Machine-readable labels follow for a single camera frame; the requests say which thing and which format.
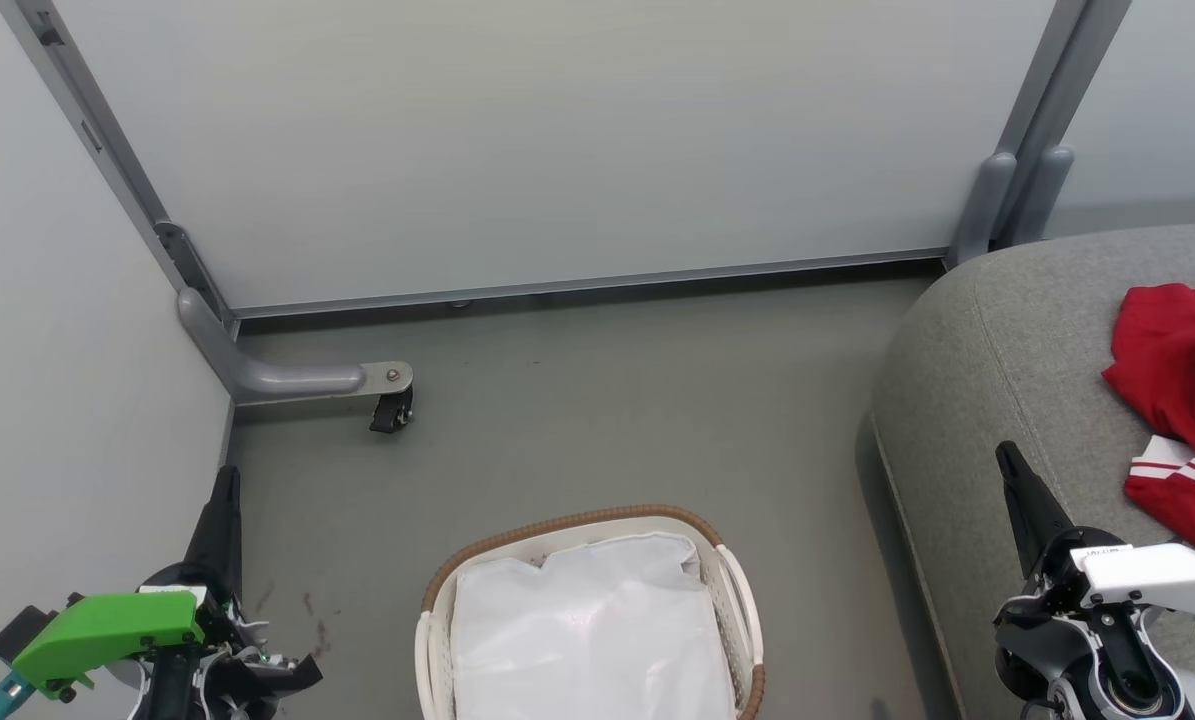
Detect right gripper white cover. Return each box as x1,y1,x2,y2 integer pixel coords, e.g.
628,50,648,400
995,440,1195,653

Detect black caster wheel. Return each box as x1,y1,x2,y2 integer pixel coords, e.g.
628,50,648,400
369,385,416,435

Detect wide white partition panel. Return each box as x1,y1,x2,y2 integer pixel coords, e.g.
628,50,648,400
0,0,1098,321

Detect grey metal partition foot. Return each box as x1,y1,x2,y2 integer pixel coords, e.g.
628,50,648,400
177,288,415,406

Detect grey partition post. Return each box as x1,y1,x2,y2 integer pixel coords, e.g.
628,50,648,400
0,0,236,326
945,0,1133,269

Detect white cloth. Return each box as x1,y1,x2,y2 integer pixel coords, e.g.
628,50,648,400
452,533,738,720

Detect white basket with brown rim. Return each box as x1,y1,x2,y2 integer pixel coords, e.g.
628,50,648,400
415,505,766,720

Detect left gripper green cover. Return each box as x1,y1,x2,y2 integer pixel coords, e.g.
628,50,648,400
0,465,324,720

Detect grey sofa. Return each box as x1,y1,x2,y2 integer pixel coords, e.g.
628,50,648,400
869,222,1195,720

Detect red garment with white stripes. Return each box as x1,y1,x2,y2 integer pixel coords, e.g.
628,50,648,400
1102,283,1195,556

